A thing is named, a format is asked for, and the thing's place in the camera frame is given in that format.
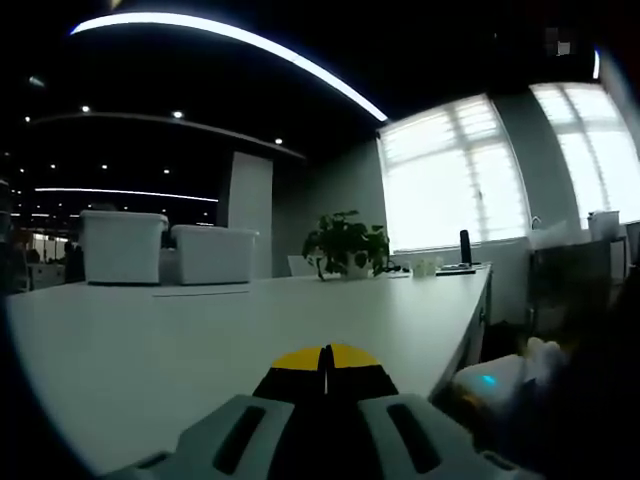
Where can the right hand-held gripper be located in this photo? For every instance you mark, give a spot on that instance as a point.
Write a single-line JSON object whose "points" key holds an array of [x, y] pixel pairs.
{"points": [[505, 372]]}

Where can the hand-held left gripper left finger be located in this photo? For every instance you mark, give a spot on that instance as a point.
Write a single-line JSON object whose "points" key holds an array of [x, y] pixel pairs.
{"points": [[200, 440]]}

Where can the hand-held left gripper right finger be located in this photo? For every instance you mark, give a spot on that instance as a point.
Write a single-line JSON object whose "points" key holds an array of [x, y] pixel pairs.
{"points": [[460, 445]]}

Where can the black fixed fixture bracket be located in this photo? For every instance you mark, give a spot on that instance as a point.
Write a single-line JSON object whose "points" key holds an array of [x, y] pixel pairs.
{"points": [[325, 360]]}

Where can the white desk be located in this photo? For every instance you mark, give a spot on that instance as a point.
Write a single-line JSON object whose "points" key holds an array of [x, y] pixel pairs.
{"points": [[150, 360]]}

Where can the black shelf unit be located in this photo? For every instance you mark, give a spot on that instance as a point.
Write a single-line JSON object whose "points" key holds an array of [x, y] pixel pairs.
{"points": [[565, 280]]}

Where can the black flat tray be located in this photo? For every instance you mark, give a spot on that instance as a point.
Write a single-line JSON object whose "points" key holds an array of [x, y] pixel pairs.
{"points": [[457, 270]]}

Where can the black bottle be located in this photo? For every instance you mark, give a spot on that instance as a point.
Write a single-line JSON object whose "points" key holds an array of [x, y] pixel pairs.
{"points": [[465, 247]]}

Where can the small white box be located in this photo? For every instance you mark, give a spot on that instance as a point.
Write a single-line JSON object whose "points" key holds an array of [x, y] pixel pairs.
{"points": [[425, 267]]}

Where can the white plastic bag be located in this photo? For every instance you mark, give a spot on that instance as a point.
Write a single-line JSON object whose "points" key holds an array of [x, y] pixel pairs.
{"points": [[555, 235]]}

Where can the white container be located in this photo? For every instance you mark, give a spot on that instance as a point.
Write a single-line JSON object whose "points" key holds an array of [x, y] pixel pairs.
{"points": [[604, 226]]}

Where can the low white storage box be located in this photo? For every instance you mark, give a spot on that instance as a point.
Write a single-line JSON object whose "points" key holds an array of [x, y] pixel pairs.
{"points": [[212, 255]]}

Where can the white chair back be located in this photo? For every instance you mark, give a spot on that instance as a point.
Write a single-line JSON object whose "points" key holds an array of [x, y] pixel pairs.
{"points": [[299, 266]]}

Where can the bright window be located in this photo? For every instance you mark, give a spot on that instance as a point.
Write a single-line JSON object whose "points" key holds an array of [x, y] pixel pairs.
{"points": [[445, 180], [595, 165]]}

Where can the tall white storage box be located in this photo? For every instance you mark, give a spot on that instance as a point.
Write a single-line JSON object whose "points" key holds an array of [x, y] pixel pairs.
{"points": [[122, 247]]}

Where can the green potted plant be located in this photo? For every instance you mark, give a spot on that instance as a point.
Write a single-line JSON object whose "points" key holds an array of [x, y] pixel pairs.
{"points": [[345, 240]]}

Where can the white square pillar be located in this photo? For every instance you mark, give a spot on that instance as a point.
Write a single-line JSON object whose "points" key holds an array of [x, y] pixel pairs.
{"points": [[252, 190]]}

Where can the ceiling spotlights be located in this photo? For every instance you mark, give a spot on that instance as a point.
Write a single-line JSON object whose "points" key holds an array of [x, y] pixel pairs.
{"points": [[177, 114]]}

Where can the curved ceiling light strip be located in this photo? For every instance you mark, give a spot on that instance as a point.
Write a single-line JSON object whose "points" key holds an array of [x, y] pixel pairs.
{"points": [[150, 19]]}

